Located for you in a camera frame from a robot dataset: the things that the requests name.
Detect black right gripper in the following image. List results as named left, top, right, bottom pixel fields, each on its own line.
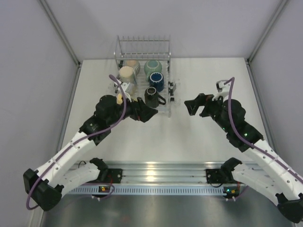
left=185, top=92, right=231, bottom=133

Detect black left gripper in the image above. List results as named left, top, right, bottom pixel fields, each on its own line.
left=107, top=92, right=158, bottom=126

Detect black mug cream interior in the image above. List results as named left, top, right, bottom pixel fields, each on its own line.
left=144, top=87, right=166, bottom=108

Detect yellow cream cup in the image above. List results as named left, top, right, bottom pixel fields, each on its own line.
left=116, top=94, right=123, bottom=105

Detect dark blue mug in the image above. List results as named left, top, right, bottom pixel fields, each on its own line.
left=149, top=72, right=164, bottom=92

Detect tall cream painted mug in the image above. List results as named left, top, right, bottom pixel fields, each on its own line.
left=119, top=66, right=137, bottom=95

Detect cream ribbed cup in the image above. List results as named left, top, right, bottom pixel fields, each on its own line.
left=124, top=60, right=141, bottom=76

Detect green ceramic mug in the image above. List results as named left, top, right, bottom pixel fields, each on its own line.
left=144, top=60, right=162, bottom=76

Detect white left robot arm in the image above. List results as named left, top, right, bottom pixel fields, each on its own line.
left=23, top=95, right=158, bottom=211

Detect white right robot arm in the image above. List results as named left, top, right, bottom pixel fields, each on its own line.
left=184, top=93, right=303, bottom=223

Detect clear acrylic dish rack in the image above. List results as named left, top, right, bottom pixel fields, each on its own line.
left=114, top=35, right=180, bottom=117

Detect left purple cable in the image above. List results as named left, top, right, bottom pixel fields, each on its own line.
left=26, top=74, right=127, bottom=210

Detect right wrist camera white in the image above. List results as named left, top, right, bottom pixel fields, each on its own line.
left=212, top=80, right=231, bottom=101

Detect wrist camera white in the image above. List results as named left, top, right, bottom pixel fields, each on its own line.
left=212, top=80, right=231, bottom=101
left=117, top=82, right=135, bottom=100

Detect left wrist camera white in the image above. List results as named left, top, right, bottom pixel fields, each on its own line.
left=117, top=82, right=135, bottom=100

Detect aluminium mounting rail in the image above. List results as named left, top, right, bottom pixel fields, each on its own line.
left=73, top=161, right=270, bottom=184

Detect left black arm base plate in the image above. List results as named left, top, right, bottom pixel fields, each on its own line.
left=98, top=168, right=123, bottom=183

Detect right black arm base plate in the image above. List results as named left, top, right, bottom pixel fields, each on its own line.
left=205, top=168, right=227, bottom=184

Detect grey slotted cable duct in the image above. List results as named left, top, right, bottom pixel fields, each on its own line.
left=68, top=184, right=226, bottom=196

